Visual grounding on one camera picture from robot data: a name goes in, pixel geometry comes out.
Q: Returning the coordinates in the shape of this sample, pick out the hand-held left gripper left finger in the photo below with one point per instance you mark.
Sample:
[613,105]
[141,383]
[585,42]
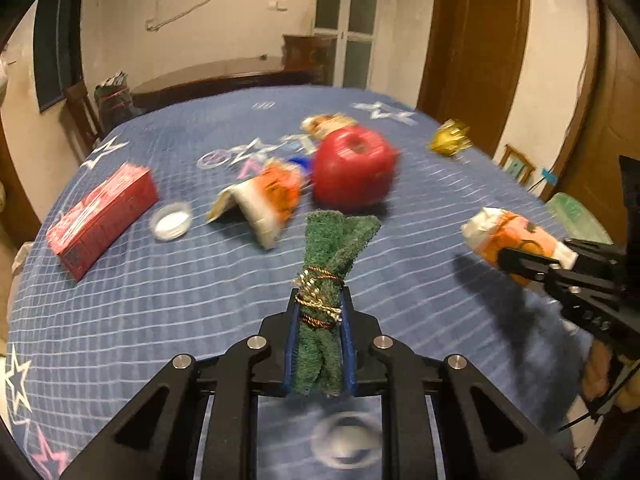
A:
[292,340]

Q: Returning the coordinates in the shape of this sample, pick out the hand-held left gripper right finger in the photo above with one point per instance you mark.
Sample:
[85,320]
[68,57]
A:
[347,340]

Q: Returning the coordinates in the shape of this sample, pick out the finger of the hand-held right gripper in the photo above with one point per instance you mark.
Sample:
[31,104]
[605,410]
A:
[595,254]
[525,262]

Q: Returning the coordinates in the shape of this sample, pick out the orange white small packet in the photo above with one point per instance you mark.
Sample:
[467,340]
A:
[505,232]

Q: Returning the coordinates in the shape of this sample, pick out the green scouring cloth bundle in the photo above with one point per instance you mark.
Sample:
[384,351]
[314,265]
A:
[332,260]

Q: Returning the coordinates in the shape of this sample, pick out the person's right hand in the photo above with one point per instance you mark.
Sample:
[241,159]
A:
[597,375]

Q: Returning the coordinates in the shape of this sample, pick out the pale green plastic item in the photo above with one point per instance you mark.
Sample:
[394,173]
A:
[575,212]

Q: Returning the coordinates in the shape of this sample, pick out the small wooden chair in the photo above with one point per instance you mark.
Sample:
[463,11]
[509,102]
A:
[517,162]

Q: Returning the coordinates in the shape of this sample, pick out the blue star print tablecloth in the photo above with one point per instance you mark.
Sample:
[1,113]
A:
[150,335]

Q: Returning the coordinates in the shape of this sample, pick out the orange white paper bag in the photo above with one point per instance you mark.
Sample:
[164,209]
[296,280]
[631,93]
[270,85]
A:
[265,200]

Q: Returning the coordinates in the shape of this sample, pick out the yellow candy wrapper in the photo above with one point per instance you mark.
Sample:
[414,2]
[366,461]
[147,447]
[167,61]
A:
[450,140]

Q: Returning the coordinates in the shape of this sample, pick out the large brown wooden wardrobe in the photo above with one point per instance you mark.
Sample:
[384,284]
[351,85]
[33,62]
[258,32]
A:
[610,110]

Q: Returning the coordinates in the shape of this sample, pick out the clear plastic lid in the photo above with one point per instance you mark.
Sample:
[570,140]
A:
[171,221]

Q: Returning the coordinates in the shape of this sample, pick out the red apple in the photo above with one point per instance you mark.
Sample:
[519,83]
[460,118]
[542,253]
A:
[355,170]

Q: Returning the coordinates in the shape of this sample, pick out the blue bottle cap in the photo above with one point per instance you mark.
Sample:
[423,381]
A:
[302,164]

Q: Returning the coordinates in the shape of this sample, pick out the orange cardboard box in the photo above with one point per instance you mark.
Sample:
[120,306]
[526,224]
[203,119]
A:
[325,125]

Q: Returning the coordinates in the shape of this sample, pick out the red cardboard box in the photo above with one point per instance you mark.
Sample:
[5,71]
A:
[100,220]

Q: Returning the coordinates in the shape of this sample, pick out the brown wooden door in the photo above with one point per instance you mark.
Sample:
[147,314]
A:
[475,35]

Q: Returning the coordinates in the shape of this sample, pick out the dark wooden table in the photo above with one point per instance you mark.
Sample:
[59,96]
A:
[210,77]

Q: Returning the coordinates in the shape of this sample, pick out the dark wooden cabinet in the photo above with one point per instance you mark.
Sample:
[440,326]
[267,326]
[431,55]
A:
[305,52]

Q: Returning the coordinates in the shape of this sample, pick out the white glass door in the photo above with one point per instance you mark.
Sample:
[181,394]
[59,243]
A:
[350,25]

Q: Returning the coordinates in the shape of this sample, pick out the dark tied bag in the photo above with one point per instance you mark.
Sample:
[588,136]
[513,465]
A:
[112,97]

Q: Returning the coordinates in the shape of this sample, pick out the dark window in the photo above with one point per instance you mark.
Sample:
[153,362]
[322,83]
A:
[55,50]

